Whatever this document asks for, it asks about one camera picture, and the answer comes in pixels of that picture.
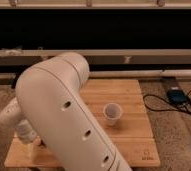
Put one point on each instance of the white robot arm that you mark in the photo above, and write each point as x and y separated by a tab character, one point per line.
47	103

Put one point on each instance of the black power adapter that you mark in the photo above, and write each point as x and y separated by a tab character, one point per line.
176	96

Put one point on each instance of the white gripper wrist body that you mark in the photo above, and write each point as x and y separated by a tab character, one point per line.
25	132

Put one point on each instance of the white metal rail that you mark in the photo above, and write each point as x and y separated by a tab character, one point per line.
101	57

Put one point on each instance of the clear plastic cup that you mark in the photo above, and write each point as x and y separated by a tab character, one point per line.
112	113

